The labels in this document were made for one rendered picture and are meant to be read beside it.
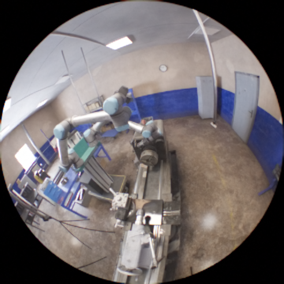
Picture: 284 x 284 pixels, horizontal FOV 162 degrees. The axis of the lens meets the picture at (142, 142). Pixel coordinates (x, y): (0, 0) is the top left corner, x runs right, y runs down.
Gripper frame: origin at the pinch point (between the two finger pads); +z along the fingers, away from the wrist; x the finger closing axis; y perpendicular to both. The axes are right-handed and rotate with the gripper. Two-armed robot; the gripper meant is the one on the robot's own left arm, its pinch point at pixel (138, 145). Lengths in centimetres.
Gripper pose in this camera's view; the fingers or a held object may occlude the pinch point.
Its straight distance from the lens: 130.6
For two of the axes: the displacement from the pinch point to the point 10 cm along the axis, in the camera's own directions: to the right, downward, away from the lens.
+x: 0.0, 5.4, -8.4
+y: -6.0, -6.7, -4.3
